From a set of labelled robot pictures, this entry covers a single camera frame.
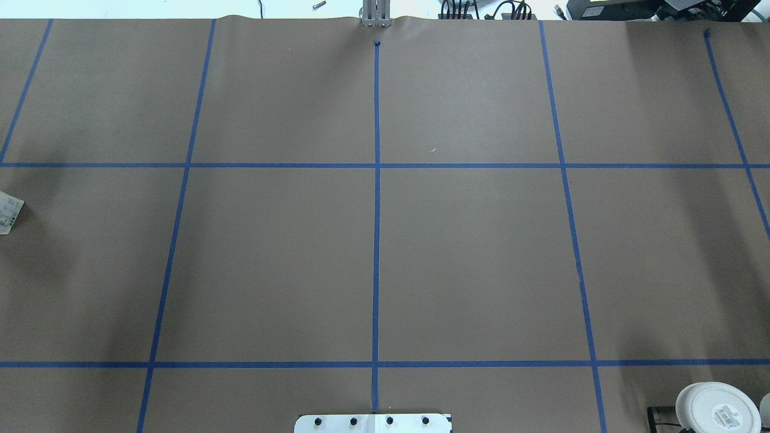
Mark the blue white milk carton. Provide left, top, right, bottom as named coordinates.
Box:
left=0, top=192, right=25, bottom=235

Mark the white cup in rack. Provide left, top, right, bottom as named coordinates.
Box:
left=759, top=393, right=770, bottom=429
left=674, top=382, right=762, bottom=432

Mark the black power strip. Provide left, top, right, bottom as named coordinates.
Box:
left=436, top=1, right=537, bottom=21

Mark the aluminium frame post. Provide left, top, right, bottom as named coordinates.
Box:
left=360, top=0, right=392, bottom=28

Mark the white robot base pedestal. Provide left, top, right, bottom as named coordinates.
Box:
left=294, top=413, right=454, bottom=432

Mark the black wire cup rack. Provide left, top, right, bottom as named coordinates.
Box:
left=646, top=406, right=690, bottom=433

